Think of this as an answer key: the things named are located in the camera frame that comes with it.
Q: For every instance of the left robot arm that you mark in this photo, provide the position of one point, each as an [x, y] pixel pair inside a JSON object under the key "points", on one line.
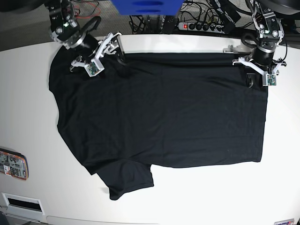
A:
{"points": [[269, 34]]}

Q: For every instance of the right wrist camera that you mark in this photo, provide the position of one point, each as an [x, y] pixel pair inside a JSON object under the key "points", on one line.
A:
{"points": [[93, 70]]}

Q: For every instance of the white power strip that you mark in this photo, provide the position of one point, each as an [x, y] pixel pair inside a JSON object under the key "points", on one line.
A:
{"points": [[201, 27]]}

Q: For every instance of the black T-shirt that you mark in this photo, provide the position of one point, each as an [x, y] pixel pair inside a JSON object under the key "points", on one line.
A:
{"points": [[175, 110]]}

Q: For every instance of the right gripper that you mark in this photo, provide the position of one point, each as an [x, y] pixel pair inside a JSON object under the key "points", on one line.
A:
{"points": [[110, 45]]}

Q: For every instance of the blue plastic bin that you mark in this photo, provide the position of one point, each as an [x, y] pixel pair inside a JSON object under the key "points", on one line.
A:
{"points": [[147, 7]]}

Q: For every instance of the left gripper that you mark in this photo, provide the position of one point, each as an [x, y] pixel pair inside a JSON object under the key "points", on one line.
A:
{"points": [[260, 60]]}

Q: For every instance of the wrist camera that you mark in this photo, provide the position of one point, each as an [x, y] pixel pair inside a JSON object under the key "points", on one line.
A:
{"points": [[269, 80], [93, 70]]}

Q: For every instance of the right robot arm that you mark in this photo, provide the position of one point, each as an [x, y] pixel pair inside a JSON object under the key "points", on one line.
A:
{"points": [[66, 31]]}

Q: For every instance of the orange-edged circuit board case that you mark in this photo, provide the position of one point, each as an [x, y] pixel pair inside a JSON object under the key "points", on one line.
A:
{"points": [[13, 164]]}

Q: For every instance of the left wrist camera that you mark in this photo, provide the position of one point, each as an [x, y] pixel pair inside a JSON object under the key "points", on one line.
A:
{"points": [[269, 80]]}

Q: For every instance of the white table cable slot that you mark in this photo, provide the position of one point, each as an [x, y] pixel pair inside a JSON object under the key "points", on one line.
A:
{"points": [[16, 202]]}

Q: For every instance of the sticker at table edge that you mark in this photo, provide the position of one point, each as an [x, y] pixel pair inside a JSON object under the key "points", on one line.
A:
{"points": [[285, 222]]}

